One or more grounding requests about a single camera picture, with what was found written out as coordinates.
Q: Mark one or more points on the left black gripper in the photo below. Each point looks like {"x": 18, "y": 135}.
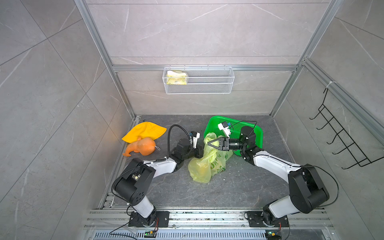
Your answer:
{"x": 199, "y": 151}

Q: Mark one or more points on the yellow packet in basket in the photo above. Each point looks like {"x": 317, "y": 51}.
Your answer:
{"x": 176, "y": 78}

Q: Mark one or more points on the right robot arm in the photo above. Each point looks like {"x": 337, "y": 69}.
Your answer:
{"x": 306, "y": 188}

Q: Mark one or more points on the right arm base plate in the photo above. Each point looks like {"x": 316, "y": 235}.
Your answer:
{"x": 258, "y": 219}

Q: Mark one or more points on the yellow-green plastic bag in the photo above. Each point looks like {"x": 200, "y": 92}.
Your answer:
{"x": 213, "y": 162}

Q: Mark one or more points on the green plastic basket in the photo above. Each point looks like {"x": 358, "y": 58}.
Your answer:
{"x": 235, "y": 125}

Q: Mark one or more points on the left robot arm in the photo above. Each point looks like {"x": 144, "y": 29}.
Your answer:
{"x": 133, "y": 184}

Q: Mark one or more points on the metal mounting rail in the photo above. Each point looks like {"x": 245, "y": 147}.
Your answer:
{"x": 205, "y": 224}

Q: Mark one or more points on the white wire wall basket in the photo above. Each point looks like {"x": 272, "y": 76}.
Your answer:
{"x": 202, "y": 80}

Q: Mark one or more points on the black wall hook rack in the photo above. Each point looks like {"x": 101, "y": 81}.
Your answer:
{"x": 359, "y": 157}

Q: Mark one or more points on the orange plush toy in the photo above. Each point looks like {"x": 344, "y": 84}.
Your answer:
{"x": 144, "y": 146}

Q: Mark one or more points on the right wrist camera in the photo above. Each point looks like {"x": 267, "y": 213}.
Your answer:
{"x": 226, "y": 128}

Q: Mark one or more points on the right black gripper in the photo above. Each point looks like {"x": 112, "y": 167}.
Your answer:
{"x": 224, "y": 144}

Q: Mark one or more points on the yellow bucket hat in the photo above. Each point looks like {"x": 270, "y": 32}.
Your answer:
{"x": 144, "y": 130}

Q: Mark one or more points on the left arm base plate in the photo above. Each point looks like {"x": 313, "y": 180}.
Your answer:
{"x": 155, "y": 219}

